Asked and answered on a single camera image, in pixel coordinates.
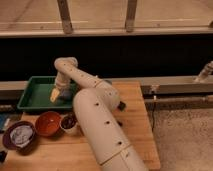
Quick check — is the grey-blue sponge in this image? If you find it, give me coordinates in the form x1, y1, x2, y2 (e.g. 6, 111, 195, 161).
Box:
59, 91, 73, 100

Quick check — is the blue object at left edge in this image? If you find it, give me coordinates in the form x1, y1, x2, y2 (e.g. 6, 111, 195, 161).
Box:
0, 114, 11, 133

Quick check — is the wooden post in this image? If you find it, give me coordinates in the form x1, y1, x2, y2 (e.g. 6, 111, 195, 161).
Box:
125, 0, 137, 32
57, 0, 73, 34

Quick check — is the left wooden post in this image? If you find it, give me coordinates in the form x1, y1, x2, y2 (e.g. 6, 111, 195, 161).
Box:
57, 0, 73, 34

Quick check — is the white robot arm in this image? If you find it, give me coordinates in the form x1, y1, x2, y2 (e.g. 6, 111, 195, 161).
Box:
50, 57, 149, 171

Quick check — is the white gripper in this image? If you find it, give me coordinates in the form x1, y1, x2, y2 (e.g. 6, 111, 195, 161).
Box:
50, 73, 70, 103

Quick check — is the grey corrugated hose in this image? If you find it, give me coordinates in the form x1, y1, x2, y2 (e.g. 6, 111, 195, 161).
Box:
195, 60, 213, 82

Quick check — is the black rectangular block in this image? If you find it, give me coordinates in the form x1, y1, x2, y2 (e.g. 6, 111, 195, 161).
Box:
118, 101, 126, 111

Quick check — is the white cup with dark contents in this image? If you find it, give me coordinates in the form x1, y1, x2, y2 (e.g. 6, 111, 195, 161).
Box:
60, 114, 78, 136

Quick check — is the green plastic tray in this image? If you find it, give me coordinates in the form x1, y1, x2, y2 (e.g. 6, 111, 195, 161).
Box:
17, 76, 77, 112

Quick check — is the orange bowl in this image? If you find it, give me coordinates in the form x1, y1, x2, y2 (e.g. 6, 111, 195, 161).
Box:
35, 111, 61, 137

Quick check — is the right wooden post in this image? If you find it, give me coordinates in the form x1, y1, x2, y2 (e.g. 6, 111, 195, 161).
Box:
125, 0, 137, 32

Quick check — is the purple bowl with cloth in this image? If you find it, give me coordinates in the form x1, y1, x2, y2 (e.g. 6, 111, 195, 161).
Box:
2, 121, 36, 151

